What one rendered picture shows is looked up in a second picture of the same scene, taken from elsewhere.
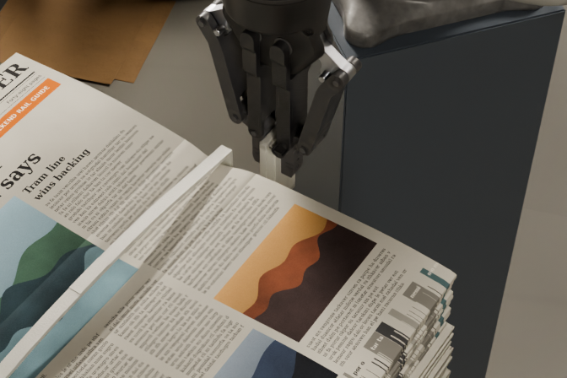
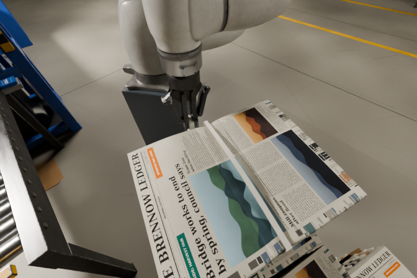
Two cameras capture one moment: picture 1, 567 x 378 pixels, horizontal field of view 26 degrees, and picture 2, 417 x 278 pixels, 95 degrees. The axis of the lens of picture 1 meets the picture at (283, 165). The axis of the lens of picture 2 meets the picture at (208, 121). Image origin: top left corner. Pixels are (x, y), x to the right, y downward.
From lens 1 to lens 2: 58 cm
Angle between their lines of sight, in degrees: 39
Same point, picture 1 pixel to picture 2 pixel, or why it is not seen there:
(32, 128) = (164, 161)
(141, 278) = (239, 157)
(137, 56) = (58, 172)
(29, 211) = (197, 175)
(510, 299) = not seen: hidden behind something
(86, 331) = (252, 177)
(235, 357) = (277, 146)
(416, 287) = (270, 106)
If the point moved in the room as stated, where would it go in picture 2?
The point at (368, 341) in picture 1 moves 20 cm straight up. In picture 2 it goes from (283, 120) to (317, 36)
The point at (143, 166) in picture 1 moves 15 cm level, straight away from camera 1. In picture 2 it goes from (198, 141) to (141, 123)
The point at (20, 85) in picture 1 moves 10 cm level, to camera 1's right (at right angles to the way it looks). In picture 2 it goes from (143, 157) to (172, 125)
